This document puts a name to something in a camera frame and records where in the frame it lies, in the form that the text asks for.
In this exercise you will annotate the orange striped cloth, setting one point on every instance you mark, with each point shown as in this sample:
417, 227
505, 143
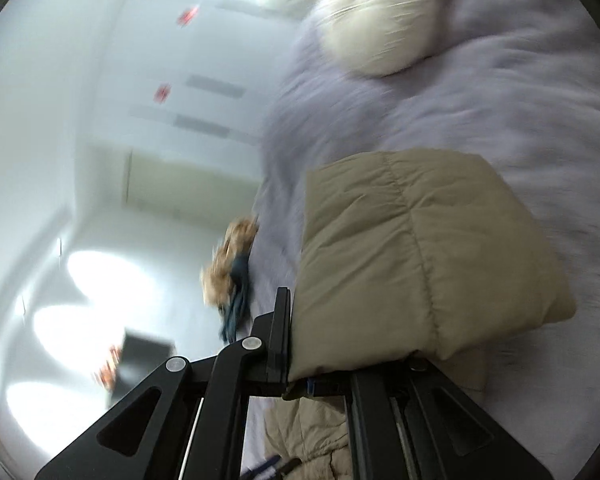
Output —
227, 260

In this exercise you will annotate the teal cloth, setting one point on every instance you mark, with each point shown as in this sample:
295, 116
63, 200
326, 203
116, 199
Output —
236, 300

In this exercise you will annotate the lilac fleece blanket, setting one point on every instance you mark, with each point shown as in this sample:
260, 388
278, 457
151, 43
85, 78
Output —
480, 110

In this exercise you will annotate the beige puffer jacket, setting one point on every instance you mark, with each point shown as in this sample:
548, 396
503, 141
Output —
405, 260

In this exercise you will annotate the red paper decoration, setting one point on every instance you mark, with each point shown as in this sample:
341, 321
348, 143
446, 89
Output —
186, 15
162, 93

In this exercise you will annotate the white wardrobe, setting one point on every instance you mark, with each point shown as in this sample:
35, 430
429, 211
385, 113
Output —
205, 60

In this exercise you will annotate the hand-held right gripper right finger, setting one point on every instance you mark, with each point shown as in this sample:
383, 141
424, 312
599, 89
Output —
377, 410

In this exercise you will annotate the cream door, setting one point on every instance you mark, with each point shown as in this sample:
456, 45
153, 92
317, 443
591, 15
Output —
190, 185

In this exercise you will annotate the cream textured pillow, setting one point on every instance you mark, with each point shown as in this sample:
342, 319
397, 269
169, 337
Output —
380, 20

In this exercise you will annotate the dark flat screen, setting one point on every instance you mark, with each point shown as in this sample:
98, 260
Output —
140, 365

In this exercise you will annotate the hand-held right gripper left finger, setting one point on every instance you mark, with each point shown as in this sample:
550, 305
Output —
280, 332

